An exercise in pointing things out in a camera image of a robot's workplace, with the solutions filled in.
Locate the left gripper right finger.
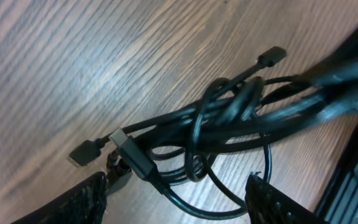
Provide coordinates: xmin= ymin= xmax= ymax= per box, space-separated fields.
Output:
xmin=245 ymin=174 xmax=327 ymax=224

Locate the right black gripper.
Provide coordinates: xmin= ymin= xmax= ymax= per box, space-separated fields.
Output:
xmin=314 ymin=124 xmax=358 ymax=224

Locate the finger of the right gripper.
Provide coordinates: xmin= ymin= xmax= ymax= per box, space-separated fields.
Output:
xmin=300 ymin=27 xmax=358 ymax=118

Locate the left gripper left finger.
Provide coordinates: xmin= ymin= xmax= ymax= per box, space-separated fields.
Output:
xmin=15 ymin=172 xmax=107 ymax=224

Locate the black USB cable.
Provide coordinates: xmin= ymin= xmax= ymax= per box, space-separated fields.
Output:
xmin=67 ymin=45 xmax=332 ymax=220

